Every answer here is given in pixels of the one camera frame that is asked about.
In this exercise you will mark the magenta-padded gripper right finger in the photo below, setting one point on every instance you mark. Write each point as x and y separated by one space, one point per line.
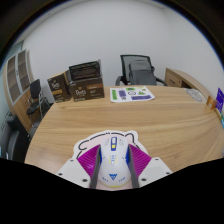
155 170

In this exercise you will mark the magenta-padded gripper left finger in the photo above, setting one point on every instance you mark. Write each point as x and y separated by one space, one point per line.
71 171

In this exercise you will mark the white blue computer mouse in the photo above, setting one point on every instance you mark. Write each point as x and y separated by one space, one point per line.
114 163

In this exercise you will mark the white green printed mouse pad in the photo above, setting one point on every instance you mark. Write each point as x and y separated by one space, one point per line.
131 94

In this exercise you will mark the black sofa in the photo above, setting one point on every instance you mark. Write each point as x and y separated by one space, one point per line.
15 138

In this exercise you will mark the large dark brown box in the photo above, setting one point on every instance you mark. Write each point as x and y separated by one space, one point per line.
86 90

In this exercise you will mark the small black chair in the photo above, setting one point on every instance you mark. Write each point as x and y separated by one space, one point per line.
35 96

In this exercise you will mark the wooden side desk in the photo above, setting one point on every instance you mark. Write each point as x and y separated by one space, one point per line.
181 78

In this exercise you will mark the purple flat package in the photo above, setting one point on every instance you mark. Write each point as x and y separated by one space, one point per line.
220 99

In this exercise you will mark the black mesh office chair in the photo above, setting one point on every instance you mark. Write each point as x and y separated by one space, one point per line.
140 70

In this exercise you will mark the wooden shelf unit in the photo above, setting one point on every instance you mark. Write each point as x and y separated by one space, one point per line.
16 83

